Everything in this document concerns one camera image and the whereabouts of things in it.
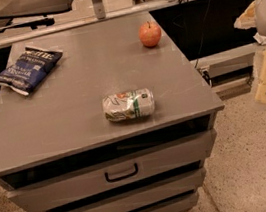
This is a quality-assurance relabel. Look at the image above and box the crushed white 7up can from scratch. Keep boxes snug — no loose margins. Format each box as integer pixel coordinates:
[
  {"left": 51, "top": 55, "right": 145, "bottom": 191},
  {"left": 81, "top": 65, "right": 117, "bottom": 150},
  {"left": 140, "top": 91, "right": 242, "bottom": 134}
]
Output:
[{"left": 102, "top": 89, "right": 155, "bottom": 122}]

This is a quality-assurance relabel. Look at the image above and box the red apple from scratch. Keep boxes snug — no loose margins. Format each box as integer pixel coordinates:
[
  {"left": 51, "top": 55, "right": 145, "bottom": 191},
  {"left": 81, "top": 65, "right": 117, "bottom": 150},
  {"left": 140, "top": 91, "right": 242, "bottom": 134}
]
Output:
[{"left": 138, "top": 21, "right": 162, "bottom": 47}]

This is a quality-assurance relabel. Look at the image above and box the white packet on ledge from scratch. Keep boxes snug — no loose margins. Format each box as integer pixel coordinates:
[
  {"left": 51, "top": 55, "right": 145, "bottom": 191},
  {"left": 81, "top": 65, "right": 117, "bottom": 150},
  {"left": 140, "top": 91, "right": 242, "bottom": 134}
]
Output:
[{"left": 253, "top": 33, "right": 266, "bottom": 46}]

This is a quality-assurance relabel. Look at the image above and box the top grey drawer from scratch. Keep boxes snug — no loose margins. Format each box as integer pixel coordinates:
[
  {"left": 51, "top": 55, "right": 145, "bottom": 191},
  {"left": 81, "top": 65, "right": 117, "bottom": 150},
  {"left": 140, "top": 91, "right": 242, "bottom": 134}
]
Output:
[{"left": 8, "top": 129, "right": 217, "bottom": 212}]

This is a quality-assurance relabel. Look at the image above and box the middle grey drawer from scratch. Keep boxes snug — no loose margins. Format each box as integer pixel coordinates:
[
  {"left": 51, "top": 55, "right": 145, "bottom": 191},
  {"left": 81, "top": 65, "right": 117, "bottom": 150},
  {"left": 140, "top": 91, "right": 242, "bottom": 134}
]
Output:
[{"left": 71, "top": 167, "right": 206, "bottom": 212}]

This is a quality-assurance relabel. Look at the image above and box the grey drawer cabinet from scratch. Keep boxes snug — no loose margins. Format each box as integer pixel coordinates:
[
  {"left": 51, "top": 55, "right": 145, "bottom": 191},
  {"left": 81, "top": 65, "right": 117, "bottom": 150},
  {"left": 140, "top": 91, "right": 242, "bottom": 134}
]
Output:
[{"left": 0, "top": 13, "right": 223, "bottom": 212}]

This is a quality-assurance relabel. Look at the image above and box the black office chair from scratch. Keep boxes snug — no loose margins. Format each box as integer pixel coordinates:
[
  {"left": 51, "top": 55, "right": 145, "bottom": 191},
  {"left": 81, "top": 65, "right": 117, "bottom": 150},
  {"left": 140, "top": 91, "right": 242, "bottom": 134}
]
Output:
[{"left": 0, "top": 0, "right": 74, "bottom": 33}]

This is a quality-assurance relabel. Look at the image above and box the blue chip bag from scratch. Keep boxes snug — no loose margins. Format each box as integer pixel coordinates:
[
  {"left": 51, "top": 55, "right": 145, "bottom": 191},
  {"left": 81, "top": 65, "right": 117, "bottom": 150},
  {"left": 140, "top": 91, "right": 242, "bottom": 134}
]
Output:
[{"left": 0, "top": 46, "right": 63, "bottom": 96}]

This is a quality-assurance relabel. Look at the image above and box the black hanging cable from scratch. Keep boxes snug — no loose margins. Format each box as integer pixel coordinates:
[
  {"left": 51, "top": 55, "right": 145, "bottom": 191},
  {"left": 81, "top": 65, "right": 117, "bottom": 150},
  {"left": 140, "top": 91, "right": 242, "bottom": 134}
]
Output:
[{"left": 182, "top": 0, "right": 224, "bottom": 69}]

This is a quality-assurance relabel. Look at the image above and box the black drawer handle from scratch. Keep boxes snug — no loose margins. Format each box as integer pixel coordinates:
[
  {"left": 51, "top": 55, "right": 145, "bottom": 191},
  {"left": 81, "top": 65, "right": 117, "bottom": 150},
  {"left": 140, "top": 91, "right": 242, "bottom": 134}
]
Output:
[{"left": 104, "top": 163, "right": 139, "bottom": 183}]

